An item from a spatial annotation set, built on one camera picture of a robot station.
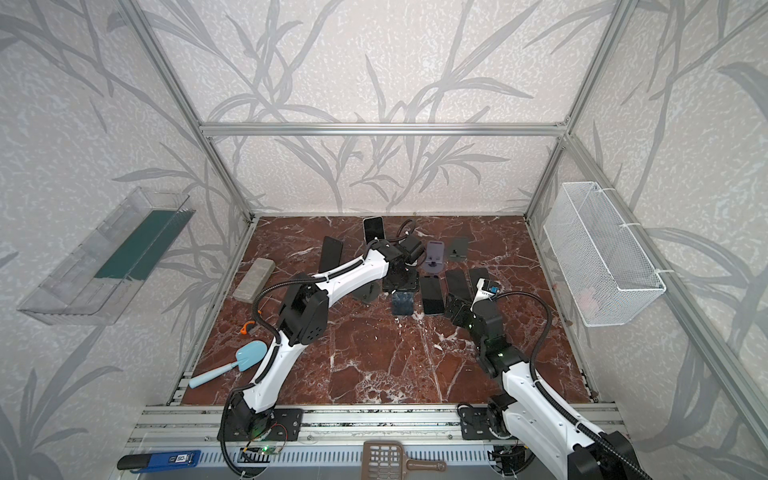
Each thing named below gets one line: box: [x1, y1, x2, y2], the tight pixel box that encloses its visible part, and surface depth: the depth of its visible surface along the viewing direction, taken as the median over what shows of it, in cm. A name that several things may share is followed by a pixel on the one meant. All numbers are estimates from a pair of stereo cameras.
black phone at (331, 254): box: [318, 236, 343, 273], surface depth 96 cm
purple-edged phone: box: [445, 268, 473, 304], surface depth 102 cm
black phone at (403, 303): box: [392, 291, 414, 316], surface depth 95 cm
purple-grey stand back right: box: [423, 240, 445, 274], surface depth 104 cm
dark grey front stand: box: [448, 236, 468, 262], surface depth 109 cm
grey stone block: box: [232, 258, 276, 304], surface depth 101 cm
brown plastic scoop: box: [362, 440, 448, 480], surface depth 70 cm
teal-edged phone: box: [420, 277, 444, 314], surface depth 98 cm
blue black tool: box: [117, 450, 201, 474], surface depth 68 cm
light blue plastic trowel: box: [189, 341, 268, 389], surface depth 86 cm
